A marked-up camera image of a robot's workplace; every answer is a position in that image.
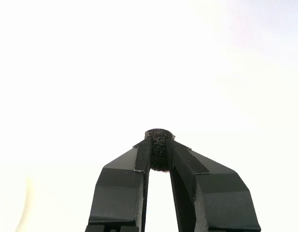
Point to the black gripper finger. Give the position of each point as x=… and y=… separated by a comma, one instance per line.
x=117, y=198
x=221, y=200

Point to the small black foam box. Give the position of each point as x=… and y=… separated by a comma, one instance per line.
x=159, y=154

